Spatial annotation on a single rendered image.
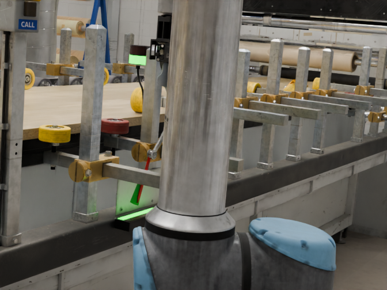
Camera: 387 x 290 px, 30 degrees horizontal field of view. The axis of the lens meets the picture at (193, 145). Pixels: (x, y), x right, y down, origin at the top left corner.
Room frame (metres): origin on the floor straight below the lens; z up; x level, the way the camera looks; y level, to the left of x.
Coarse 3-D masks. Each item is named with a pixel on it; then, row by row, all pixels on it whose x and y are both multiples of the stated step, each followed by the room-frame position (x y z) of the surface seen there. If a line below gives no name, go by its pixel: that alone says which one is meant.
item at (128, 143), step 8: (104, 136) 2.03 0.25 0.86; (120, 136) 2.02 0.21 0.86; (104, 144) 2.03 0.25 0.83; (112, 144) 2.02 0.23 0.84; (120, 144) 2.00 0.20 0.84; (128, 144) 1.99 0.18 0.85; (232, 160) 1.82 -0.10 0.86; (240, 160) 1.82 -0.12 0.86; (232, 168) 1.82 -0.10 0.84; (240, 168) 1.82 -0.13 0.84
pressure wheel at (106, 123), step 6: (102, 120) 2.02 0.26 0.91; (108, 120) 2.01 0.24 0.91; (114, 120) 2.03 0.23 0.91; (120, 120) 2.05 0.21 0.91; (126, 120) 2.04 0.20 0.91; (102, 126) 2.01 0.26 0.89; (108, 126) 2.00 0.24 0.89; (114, 126) 1.99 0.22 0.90; (120, 126) 2.00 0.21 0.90; (126, 126) 2.02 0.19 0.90; (108, 132) 2.00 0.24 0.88; (114, 132) 1.99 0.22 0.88; (120, 132) 2.00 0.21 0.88; (126, 132) 2.02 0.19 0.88; (114, 150) 2.03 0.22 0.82
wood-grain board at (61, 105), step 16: (256, 80) 4.19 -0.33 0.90; (288, 80) 4.41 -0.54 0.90; (32, 96) 2.49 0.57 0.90; (48, 96) 2.53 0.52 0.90; (64, 96) 2.58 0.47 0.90; (80, 96) 2.62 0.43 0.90; (112, 96) 2.71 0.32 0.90; (128, 96) 2.75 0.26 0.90; (32, 112) 2.10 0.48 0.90; (48, 112) 2.12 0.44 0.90; (64, 112) 2.15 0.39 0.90; (80, 112) 2.18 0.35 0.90; (112, 112) 2.24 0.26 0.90; (128, 112) 2.28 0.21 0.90; (160, 112) 2.34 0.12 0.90; (32, 128) 1.81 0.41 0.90; (80, 128) 1.97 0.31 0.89
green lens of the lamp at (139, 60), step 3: (129, 57) 1.94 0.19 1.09; (132, 57) 1.92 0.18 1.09; (135, 57) 1.92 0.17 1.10; (138, 57) 1.92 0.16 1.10; (141, 57) 1.92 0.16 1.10; (144, 57) 1.92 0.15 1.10; (129, 60) 1.94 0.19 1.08; (132, 60) 1.92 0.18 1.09; (135, 60) 1.92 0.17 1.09; (138, 60) 1.92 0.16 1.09; (141, 60) 1.92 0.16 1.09; (144, 60) 1.92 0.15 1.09; (132, 63) 1.92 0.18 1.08; (135, 63) 1.92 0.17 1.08; (138, 63) 1.92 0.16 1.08; (141, 63) 1.92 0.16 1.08; (144, 63) 1.92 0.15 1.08
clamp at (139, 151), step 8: (136, 144) 1.89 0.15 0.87; (144, 144) 1.89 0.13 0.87; (152, 144) 1.89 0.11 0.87; (136, 152) 1.89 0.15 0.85; (144, 152) 1.88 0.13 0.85; (160, 152) 1.93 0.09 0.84; (136, 160) 1.89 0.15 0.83; (144, 160) 1.88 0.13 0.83; (152, 160) 1.90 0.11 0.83; (160, 160) 1.93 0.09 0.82
